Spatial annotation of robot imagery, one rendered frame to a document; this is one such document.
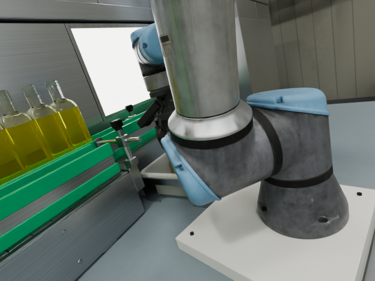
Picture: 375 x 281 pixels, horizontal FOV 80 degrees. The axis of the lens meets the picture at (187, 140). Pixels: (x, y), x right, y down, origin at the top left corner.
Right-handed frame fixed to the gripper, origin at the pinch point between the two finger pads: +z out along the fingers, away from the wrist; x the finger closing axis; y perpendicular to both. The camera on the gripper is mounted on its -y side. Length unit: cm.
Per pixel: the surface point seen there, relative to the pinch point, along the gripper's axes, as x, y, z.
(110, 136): -9.0, -14.2, -11.0
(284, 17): 345, -4, -53
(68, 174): -28.7, -5.4, -9.9
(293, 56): 343, 1, 3
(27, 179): -33.0, -12.9, -11.2
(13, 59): -16, -31, -38
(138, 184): -14.8, -3.1, 1.3
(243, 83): 70, 3, -8
